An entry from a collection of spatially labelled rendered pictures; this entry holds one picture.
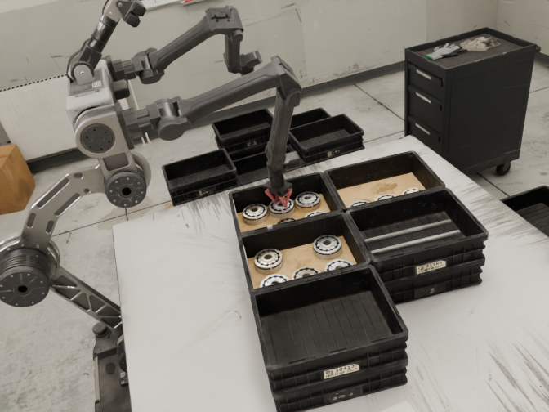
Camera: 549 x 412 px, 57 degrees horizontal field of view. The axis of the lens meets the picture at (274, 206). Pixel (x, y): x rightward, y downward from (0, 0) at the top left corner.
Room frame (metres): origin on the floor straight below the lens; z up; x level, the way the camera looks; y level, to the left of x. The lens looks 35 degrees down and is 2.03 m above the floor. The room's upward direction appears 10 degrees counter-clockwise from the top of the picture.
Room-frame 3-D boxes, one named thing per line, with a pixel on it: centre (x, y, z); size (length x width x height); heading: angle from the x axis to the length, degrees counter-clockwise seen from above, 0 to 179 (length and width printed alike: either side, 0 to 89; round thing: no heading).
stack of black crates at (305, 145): (2.77, -0.38, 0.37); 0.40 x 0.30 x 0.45; 103
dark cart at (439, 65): (2.93, -1.32, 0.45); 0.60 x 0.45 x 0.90; 103
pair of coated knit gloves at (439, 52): (2.98, -1.19, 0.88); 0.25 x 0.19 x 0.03; 103
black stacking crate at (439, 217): (1.35, -0.46, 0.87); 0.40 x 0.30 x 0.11; 95
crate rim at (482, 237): (1.35, -0.46, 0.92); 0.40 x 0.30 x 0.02; 95
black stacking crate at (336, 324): (1.01, -0.09, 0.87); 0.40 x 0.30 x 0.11; 95
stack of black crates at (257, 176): (2.69, 0.01, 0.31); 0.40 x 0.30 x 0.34; 103
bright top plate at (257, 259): (1.38, 0.05, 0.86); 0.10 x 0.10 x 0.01
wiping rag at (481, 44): (3.01, -1.42, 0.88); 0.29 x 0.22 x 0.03; 103
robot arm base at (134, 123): (1.38, 0.35, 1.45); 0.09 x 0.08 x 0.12; 13
